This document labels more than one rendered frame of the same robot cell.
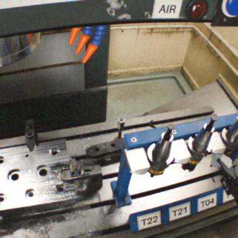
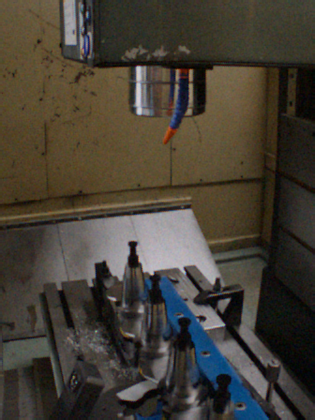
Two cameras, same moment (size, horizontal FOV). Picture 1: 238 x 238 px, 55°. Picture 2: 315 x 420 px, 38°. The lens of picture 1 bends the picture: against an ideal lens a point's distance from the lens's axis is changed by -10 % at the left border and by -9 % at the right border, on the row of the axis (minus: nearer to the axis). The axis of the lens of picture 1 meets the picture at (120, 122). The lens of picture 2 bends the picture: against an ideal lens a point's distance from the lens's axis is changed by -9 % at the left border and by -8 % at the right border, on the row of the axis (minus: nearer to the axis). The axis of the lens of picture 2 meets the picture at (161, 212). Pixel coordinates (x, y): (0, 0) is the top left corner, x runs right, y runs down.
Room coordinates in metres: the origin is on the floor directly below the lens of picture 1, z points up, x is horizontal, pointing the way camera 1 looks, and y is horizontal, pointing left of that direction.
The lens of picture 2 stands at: (0.40, -0.76, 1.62)
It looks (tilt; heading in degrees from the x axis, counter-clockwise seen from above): 21 degrees down; 93
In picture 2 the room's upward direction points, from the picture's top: straight up
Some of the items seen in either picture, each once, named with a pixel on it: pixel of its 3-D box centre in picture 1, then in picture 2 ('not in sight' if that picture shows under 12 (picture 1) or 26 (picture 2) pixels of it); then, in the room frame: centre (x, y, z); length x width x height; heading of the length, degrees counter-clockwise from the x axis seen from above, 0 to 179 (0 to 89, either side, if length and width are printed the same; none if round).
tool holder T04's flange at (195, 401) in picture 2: (230, 138); (182, 394); (0.40, -0.31, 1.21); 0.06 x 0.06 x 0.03
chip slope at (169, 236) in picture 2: not in sight; (110, 277); (0.11, 0.86, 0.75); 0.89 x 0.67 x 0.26; 21
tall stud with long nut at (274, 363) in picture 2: (120, 129); (271, 383); (0.58, 0.00, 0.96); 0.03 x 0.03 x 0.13
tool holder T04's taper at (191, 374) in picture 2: (237, 128); (183, 367); (0.40, -0.31, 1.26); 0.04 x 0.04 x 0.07
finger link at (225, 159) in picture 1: (216, 159); (150, 400); (0.36, -0.28, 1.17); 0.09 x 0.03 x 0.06; 46
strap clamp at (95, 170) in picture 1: (82, 176); not in sight; (0.36, 0.10, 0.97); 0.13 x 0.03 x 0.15; 111
